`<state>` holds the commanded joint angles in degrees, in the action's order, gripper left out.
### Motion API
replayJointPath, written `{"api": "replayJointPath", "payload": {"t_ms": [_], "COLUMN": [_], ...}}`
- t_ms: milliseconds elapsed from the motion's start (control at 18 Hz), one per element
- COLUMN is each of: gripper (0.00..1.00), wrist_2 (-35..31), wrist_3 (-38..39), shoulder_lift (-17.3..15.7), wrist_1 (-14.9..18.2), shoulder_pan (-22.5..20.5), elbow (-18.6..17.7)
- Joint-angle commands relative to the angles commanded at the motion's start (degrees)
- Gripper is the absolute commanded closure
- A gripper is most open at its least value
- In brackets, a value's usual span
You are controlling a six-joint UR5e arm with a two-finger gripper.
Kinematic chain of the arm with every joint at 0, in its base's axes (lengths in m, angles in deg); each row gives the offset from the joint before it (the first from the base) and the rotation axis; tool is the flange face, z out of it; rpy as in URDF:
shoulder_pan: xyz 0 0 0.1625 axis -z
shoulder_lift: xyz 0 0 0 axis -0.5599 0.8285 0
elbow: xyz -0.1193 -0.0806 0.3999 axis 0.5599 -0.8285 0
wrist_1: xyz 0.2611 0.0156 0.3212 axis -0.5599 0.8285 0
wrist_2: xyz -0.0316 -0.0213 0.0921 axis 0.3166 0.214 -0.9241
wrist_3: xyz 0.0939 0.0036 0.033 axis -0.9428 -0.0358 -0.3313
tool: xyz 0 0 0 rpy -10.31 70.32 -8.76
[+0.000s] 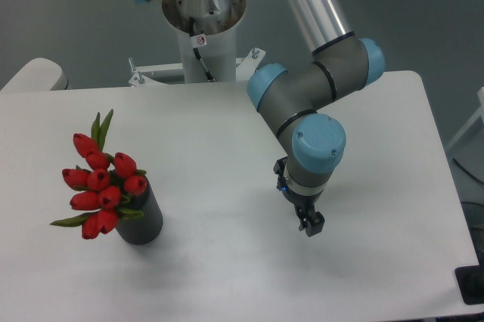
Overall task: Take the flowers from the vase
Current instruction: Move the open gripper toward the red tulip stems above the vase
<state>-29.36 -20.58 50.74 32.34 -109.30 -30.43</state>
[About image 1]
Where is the red tulip bouquet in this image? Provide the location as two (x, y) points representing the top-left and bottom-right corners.
(50, 110), (148, 240)

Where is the dark grey ribbed vase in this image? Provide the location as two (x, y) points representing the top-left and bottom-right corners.
(115, 181), (163, 245)

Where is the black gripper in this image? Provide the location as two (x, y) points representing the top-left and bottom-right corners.
(273, 157), (325, 237)

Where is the white frame at right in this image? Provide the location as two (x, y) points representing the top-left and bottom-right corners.
(445, 88), (483, 155)

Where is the black device at table edge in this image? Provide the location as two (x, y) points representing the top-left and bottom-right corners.
(455, 265), (483, 305)

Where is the white rounded chair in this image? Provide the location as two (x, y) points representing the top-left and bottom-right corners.
(1, 57), (72, 94)

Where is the white metal base bracket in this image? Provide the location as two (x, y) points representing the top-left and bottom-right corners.
(127, 47), (266, 88)

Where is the black floor cable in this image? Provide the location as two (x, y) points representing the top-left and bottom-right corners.
(453, 158), (484, 180)

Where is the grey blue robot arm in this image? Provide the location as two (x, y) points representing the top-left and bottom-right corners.
(135, 0), (385, 236)

